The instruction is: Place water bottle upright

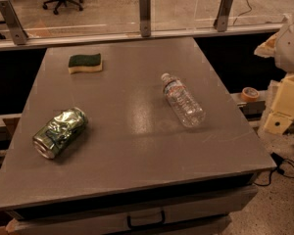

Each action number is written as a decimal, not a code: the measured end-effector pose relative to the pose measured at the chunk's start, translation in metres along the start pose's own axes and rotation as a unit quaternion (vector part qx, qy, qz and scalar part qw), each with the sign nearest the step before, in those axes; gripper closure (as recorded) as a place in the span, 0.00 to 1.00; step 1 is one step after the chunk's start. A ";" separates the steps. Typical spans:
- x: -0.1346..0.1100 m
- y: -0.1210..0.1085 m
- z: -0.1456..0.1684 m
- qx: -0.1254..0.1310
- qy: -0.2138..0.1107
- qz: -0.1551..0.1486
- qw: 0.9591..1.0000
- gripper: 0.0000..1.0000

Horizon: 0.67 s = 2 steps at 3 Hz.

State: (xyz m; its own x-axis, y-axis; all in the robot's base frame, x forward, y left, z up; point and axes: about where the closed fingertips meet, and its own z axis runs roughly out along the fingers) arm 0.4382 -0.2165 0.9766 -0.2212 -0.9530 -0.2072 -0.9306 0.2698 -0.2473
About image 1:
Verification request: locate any middle metal bracket post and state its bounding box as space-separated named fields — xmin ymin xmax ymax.
xmin=139 ymin=0 xmax=151 ymax=37

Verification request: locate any black floor cable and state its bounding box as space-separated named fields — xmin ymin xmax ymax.
xmin=253 ymin=152 xmax=294 ymax=188

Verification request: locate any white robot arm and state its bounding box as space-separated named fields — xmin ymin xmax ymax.
xmin=254 ymin=13 xmax=294 ymax=134

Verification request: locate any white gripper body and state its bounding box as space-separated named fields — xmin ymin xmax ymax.
xmin=268 ymin=73 xmax=294 ymax=121

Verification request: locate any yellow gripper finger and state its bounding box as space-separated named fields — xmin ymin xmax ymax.
xmin=264 ymin=113 xmax=292 ymax=134

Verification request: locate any green and yellow sponge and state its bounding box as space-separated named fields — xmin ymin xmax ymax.
xmin=69 ymin=54 xmax=102 ymax=74

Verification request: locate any orange tape roll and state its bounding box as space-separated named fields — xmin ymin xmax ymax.
xmin=241 ymin=87 xmax=260 ymax=102

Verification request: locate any crushed green soda can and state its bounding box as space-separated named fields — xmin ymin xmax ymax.
xmin=32 ymin=107 xmax=88 ymax=160

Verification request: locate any grey drawer front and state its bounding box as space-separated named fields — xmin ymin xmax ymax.
xmin=6 ymin=185 xmax=257 ymax=235

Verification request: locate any metal bracket post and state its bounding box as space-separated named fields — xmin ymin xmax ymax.
xmin=139 ymin=0 xmax=151 ymax=37
xmin=214 ymin=0 xmax=233 ymax=32
xmin=0 ymin=0 xmax=28 ymax=45

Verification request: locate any black drawer handle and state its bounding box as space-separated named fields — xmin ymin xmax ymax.
xmin=126 ymin=211 xmax=166 ymax=230

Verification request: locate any right metal bracket post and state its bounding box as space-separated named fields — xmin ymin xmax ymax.
xmin=214 ymin=0 xmax=233 ymax=32

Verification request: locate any grey metal rail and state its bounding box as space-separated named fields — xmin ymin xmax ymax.
xmin=0 ymin=23 xmax=282 ymax=51

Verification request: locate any left metal bracket post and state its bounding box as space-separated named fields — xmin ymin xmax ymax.
xmin=0 ymin=0 xmax=28 ymax=45

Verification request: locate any clear plastic water bottle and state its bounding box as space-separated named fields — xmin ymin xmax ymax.
xmin=161 ymin=73 xmax=205 ymax=128

